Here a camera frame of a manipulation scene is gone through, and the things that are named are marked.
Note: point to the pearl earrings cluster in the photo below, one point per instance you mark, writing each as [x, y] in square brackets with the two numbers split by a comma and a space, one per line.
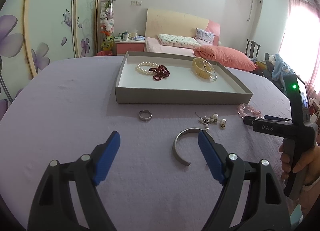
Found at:
[207, 121]

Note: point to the lilac patterned pillow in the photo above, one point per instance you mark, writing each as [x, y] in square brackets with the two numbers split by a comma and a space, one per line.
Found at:
[204, 37]

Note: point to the floral white pillow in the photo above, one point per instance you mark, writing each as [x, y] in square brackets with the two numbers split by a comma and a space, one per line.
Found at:
[178, 41]

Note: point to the beige pink headboard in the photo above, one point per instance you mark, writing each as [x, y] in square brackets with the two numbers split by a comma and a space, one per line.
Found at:
[179, 24]

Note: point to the wall socket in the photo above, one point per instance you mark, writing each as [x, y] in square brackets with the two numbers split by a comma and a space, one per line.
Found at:
[137, 3]

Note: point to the grey metal cuff bangle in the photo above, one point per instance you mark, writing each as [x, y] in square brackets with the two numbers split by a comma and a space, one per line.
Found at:
[177, 146]

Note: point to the thin silver bangle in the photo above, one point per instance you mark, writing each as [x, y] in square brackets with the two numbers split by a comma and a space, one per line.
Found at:
[209, 69]

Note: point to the cream yellow watch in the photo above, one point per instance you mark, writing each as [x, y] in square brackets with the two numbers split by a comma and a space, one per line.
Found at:
[198, 68]

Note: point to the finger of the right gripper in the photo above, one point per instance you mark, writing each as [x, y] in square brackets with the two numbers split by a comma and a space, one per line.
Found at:
[273, 118]
[279, 128]

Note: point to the dark wooden chair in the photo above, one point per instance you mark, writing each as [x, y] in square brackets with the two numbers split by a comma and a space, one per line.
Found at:
[252, 49]

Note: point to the right hand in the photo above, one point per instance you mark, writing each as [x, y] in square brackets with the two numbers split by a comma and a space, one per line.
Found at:
[309, 160]

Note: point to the clear tube of plush toys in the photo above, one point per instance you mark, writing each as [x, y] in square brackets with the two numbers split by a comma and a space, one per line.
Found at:
[106, 35]

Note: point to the pink curtain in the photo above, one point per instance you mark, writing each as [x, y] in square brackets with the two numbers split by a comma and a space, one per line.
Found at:
[299, 47]

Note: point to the coral folded duvet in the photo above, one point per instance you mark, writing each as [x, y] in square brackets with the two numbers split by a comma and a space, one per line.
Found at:
[227, 57]

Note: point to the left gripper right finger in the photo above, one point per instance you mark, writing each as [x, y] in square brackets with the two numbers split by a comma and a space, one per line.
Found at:
[265, 207]

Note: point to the pink nightstand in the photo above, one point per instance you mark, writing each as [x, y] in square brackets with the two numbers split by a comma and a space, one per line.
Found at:
[122, 47]

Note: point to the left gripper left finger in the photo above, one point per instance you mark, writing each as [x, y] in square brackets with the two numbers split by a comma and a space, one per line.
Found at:
[52, 207]

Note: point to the blue plush garment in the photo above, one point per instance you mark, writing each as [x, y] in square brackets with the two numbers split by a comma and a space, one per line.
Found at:
[280, 68]

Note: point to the floral sliding wardrobe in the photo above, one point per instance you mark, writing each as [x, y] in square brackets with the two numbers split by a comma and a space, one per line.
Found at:
[36, 33]

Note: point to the lilac bed sheet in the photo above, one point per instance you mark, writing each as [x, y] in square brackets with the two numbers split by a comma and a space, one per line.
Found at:
[70, 108]

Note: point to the single pearl earring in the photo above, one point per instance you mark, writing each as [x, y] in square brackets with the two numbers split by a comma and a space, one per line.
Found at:
[223, 123]

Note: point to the grey cardboard tray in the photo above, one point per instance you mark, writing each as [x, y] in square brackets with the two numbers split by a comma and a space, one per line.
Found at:
[163, 78]

